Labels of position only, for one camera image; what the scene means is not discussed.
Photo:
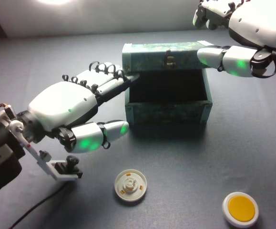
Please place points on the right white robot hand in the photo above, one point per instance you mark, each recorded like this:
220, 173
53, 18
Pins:
259, 21

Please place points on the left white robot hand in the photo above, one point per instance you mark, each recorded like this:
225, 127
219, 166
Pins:
59, 105

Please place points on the teal chest box base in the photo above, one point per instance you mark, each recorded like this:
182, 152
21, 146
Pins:
166, 114

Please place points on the white round disc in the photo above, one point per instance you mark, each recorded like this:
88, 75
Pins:
130, 185

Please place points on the grey table cloth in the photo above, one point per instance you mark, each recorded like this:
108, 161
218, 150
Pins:
187, 167

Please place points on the yellow button with white rim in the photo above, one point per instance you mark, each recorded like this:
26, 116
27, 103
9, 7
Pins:
240, 209

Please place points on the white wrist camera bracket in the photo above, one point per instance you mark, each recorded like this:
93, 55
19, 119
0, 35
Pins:
58, 176

